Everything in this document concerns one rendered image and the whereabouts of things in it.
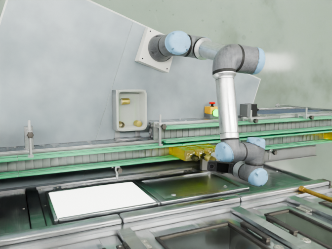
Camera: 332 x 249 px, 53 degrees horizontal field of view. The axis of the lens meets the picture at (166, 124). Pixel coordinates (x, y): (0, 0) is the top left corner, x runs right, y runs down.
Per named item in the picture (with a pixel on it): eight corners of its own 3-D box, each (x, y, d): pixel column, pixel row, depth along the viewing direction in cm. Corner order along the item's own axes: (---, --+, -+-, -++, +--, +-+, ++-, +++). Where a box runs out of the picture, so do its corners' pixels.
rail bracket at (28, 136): (23, 150, 164) (25, 160, 144) (21, 116, 162) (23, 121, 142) (33, 149, 166) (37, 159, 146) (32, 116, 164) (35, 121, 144)
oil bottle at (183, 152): (168, 153, 188) (186, 162, 169) (168, 144, 188) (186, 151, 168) (177, 152, 191) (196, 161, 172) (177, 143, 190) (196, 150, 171)
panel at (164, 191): (45, 197, 153) (54, 228, 122) (44, 191, 152) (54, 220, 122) (211, 175, 191) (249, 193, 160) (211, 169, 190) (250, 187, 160)
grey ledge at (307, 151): (194, 166, 208) (203, 171, 198) (194, 152, 207) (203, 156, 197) (305, 153, 248) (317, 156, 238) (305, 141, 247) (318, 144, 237)
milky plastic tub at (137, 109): (112, 129, 186) (116, 131, 178) (111, 89, 183) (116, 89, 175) (141, 127, 193) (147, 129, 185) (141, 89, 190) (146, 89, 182)
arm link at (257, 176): (270, 167, 134) (268, 187, 135) (253, 160, 144) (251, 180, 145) (255, 167, 131) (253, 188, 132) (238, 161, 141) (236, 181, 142)
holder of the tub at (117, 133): (112, 138, 187) (116, 141, 180) (111, 89, 183) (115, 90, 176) (141, 136, 194) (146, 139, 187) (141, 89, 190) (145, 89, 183)
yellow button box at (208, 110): (203, 117, 211) (210, 118, 204) (204, 105, 210) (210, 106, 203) (213, 116, 214) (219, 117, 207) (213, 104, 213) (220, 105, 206)
